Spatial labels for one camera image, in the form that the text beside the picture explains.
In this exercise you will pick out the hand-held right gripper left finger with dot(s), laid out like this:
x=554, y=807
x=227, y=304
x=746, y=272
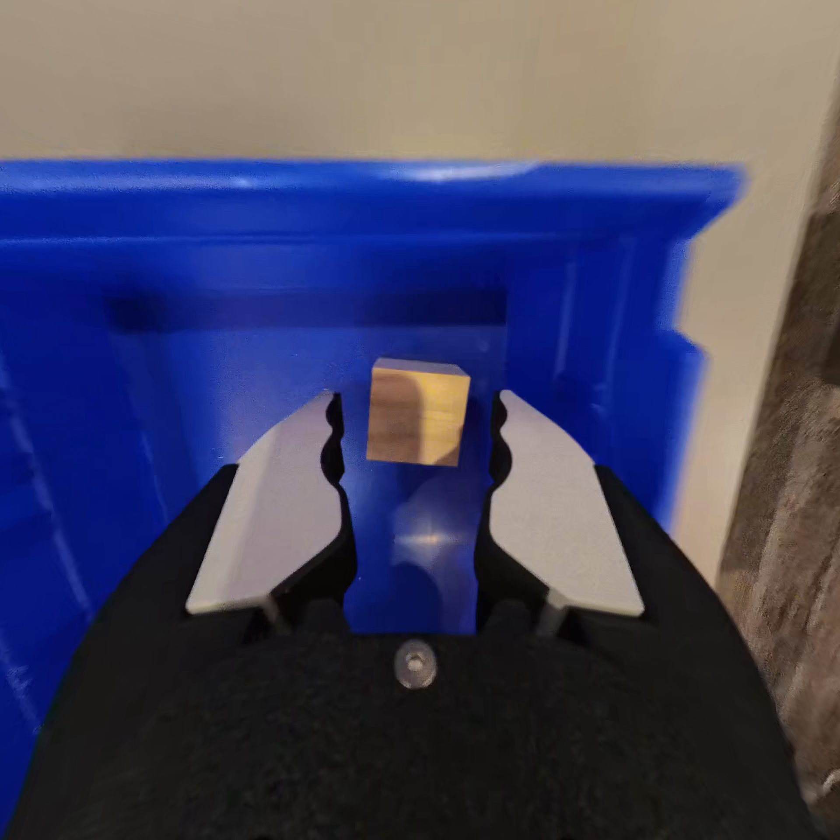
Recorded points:
x=275, y=518

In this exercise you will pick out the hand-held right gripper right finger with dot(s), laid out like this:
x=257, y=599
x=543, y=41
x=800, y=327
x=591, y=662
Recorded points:
x=561, y=518

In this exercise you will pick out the blue plastic bin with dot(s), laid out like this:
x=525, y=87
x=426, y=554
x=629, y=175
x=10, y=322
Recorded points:
x=197, y=394

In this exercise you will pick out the pale grained wooden cube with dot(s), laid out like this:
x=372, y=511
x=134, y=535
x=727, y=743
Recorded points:
x=433, y=420

